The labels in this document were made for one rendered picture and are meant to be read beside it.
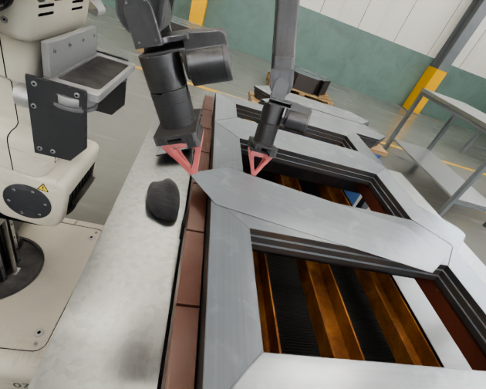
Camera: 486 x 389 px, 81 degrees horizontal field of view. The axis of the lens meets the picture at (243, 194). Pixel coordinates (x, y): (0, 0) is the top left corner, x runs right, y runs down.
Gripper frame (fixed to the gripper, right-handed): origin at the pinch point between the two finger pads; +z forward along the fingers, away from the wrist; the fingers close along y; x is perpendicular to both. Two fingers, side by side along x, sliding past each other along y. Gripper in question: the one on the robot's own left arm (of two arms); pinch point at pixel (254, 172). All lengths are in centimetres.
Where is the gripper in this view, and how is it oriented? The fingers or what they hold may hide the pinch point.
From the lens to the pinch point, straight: 83.2
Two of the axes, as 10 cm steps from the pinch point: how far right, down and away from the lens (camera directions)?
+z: -2.7, 8.9, 3.7
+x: -9.6, -2.0, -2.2
